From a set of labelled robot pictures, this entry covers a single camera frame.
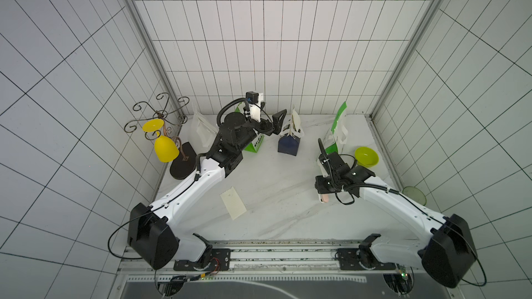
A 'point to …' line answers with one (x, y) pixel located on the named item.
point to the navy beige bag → (287, 144)
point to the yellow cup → (165, 149)
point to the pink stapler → (325, 198)
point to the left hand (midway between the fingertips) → (273, 111)
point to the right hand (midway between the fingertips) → (317, 181)
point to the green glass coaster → (414, 194)
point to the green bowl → (366, 157)
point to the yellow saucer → (153, 125)
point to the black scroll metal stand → (131, 127)
